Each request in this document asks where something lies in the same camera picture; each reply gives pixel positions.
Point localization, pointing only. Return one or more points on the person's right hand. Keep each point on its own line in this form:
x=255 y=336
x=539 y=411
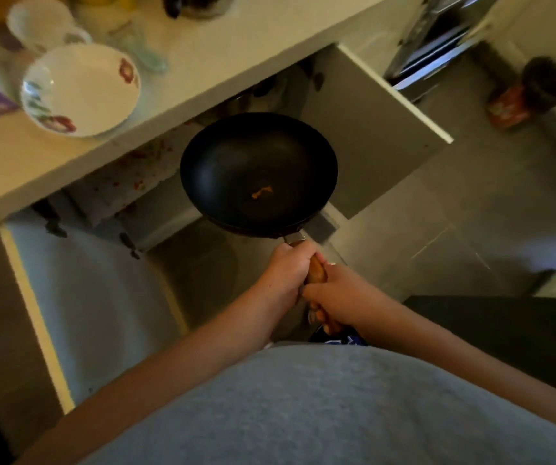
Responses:
x=338 y=295

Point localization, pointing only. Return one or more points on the person's left hand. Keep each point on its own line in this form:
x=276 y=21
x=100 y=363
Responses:
x=282 y=273

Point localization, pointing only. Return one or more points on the person's right thumb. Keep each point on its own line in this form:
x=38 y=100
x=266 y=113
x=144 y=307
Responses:
x=320 y=262

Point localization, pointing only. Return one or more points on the person's left fingers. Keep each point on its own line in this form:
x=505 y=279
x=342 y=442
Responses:
x=305 y=266

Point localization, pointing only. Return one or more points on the person's right forearm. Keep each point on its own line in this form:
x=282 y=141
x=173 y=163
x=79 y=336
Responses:
x=461 y=355

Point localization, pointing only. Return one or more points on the person's left forearm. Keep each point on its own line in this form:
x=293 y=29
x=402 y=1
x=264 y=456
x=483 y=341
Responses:
x=161 y=377

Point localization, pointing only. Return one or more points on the blue shorts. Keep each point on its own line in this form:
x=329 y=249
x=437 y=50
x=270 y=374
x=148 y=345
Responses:
x=338 y=339

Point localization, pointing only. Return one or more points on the orange food scrap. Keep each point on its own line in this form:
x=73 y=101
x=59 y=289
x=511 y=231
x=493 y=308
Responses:
x=261 y=191

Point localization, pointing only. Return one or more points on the grey open cabinet door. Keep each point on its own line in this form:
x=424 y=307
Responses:
x=379 y=135

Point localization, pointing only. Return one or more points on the grey shirt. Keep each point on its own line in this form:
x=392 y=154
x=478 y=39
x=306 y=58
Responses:
x=336 y=411

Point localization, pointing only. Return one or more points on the black furniture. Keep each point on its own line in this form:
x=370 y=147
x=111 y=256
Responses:
x=505 y=338

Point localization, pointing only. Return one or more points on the grey cabinet door yellow edge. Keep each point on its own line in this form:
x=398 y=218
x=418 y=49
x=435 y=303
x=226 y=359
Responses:
x=89 y=305

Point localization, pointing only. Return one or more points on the white countertop slab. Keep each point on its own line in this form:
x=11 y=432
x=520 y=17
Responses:
x=200 y=67

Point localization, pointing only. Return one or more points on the steel oven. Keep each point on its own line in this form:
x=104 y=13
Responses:
x=432 y=38

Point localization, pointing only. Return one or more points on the red can with dark brush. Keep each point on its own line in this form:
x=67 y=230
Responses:
x=532 y=94

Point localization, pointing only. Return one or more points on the clear greenish bottle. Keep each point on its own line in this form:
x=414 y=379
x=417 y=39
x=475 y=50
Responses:
x=137 y=41

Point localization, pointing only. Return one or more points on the dark jar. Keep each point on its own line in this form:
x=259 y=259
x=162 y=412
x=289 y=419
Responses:
x=195 y=4

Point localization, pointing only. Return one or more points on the white floral bowl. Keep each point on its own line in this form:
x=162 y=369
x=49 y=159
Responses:
x=82 y=89

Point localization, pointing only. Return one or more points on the yellow packet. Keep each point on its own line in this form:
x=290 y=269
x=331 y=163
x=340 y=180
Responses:
x=101 y=0

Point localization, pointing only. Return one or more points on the white floral cup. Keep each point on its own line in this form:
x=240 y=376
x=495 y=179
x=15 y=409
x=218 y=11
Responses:
x=40 y=21

